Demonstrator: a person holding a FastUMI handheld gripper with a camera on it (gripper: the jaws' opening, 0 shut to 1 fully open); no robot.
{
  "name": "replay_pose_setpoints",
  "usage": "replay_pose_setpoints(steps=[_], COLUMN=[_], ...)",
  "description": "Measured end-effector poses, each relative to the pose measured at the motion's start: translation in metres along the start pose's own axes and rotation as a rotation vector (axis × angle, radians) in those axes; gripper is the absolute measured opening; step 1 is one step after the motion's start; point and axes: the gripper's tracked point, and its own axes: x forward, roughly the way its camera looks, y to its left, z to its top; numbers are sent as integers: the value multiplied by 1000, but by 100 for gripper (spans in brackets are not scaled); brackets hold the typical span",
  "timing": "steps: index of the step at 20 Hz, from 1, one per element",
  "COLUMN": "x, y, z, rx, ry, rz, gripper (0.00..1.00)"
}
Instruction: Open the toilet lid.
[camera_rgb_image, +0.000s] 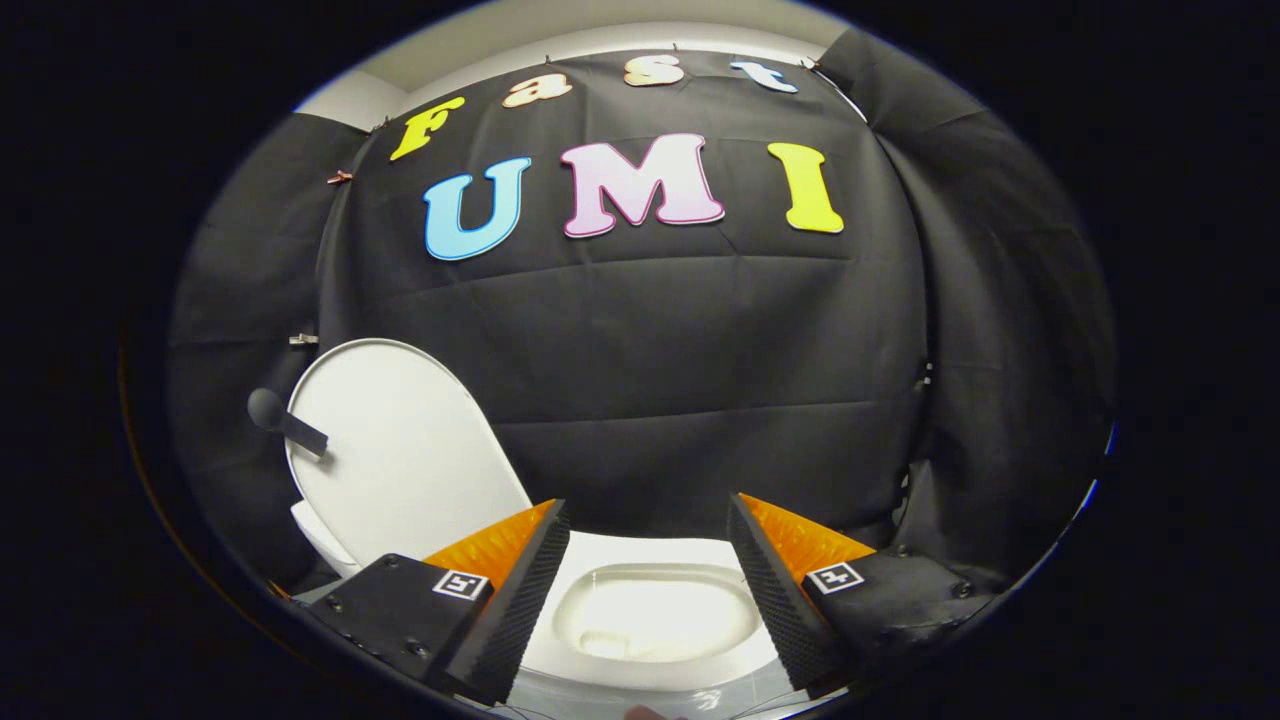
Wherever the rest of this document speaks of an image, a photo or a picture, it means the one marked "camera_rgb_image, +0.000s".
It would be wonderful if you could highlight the white toilet lid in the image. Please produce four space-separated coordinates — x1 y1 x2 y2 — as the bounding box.
285 338 534 567

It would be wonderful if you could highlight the white ceramic toilet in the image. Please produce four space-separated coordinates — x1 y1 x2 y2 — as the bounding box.
290 500 801 717

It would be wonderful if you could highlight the black backdrop cloth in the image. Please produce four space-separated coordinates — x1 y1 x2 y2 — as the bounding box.
165 25 1119 601

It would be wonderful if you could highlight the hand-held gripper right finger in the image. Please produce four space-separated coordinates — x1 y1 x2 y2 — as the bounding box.
726 492 1003 699

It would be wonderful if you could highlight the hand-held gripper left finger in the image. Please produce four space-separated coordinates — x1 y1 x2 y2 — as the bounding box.
305 498 573 707

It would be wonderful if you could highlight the black round lid pull tab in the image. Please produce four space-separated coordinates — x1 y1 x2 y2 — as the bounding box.
247 388 330 459

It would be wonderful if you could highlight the white toilet seat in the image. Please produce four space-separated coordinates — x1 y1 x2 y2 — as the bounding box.
520 530 787 693

